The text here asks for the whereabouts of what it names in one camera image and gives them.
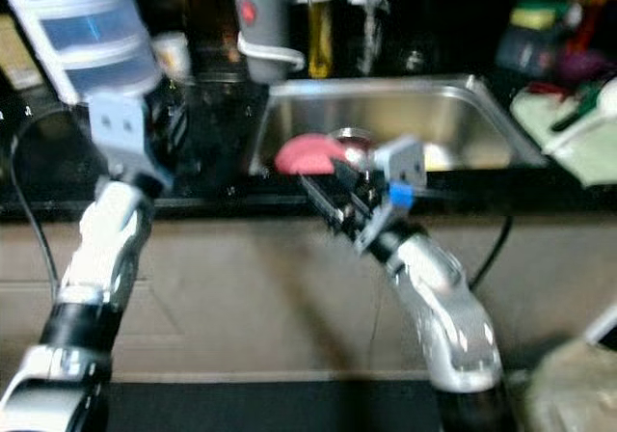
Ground yellow sponge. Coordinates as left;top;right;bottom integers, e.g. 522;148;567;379
511;6;556;31

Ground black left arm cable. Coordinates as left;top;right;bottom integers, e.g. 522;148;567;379
10;109;98;299

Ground purple bowl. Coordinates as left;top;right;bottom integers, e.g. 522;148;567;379
557;48;609;85

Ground white tiered storage container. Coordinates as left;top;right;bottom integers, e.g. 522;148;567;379
0;0;164;106

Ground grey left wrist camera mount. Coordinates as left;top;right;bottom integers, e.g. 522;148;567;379
87;93;171;195

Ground white hose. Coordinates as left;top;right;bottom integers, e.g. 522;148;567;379
241;0;339;68

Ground green sponge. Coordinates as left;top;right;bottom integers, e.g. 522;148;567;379
521;0;576;14

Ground white ladle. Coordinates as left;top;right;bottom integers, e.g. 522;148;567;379
545;80;617;159

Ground yellow oil bottle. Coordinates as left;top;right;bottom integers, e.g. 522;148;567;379
307;0;335;79

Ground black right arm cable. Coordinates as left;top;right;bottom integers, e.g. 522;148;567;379
388;183;515;289

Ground green handled tool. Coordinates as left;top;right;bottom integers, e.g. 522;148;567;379
551;99;602;133

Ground clear plastic container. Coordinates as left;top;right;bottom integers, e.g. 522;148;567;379
496;25;566;77

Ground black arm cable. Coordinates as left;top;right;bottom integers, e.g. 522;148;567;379
10;109;98;299
388;183;515;289

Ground red handled scissors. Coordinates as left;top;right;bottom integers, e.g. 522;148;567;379
525;80;571;101

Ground grey cylinder water filter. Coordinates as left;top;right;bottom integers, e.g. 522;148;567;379
229;0;291;85

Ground light green cloth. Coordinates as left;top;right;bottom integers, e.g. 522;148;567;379
511;80;617;188

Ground red plastic utensil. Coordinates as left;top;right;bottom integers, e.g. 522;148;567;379
571;0;614;53

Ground black floor mat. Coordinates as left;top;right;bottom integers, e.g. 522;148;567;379
111;382;444;432

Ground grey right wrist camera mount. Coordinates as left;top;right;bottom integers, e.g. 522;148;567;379
355;135;428;253

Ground beige woven sack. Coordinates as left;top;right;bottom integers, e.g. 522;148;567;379
521;340;617;432

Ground steel bowl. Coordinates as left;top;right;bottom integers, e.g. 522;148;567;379
333;126;383;159

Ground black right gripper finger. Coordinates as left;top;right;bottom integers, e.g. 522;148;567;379
294;170;350;228
323;155;369;202

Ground pink plate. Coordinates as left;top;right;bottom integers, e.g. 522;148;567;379
274;133;357;176

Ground white printed mug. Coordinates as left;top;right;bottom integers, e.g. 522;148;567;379
151;32;193;85

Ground stainless steel sink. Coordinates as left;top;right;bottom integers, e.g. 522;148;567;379
251;73;550;176

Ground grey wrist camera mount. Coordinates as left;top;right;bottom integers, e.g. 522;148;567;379
87;93;171;195
355;135;428;253

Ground grey kitchen cabinet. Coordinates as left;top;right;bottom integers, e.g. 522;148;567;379
0;201;617;386

